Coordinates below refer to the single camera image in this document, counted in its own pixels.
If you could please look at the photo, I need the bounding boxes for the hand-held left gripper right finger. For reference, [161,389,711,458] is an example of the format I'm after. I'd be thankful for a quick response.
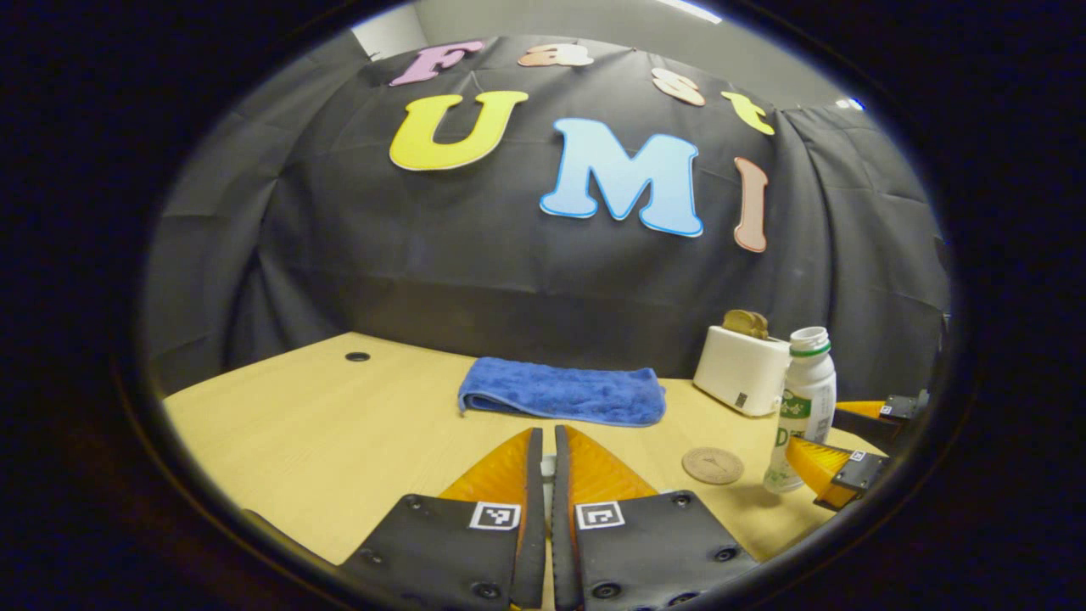
[551,424,759,610]

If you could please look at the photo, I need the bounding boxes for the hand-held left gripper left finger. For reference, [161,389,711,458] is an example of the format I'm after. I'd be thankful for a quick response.
[339,427,546,610]

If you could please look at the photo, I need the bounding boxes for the white plastic water bottle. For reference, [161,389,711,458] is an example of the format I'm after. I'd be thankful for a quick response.
[762,327,837,495]

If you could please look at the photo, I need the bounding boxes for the blue towel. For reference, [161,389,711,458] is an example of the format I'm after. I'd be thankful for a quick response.
[457,356,668,428]

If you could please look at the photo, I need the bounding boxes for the white toaster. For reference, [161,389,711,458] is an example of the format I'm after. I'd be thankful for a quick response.
[693,325,792,418]

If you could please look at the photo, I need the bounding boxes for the black backdrop cloth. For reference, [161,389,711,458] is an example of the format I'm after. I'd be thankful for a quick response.
[140,21,951,400]

